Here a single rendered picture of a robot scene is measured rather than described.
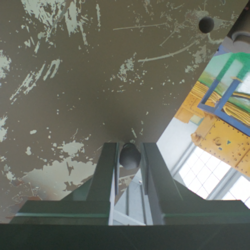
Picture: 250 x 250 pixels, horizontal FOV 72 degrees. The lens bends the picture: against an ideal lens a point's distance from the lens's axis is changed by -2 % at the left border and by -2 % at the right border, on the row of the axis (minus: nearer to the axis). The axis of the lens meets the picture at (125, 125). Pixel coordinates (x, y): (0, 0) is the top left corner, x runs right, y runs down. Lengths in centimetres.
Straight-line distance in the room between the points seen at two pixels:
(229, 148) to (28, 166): 342
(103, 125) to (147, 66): 7
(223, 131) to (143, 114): 322
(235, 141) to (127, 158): 340
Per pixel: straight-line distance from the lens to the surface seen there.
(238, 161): 374
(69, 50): 17
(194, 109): 652
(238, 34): 21
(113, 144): 15
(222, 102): 328
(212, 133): 329
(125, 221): 1306
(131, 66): 16
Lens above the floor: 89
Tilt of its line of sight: 13 degrees up
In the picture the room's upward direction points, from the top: 149 degrees counter-clockwise
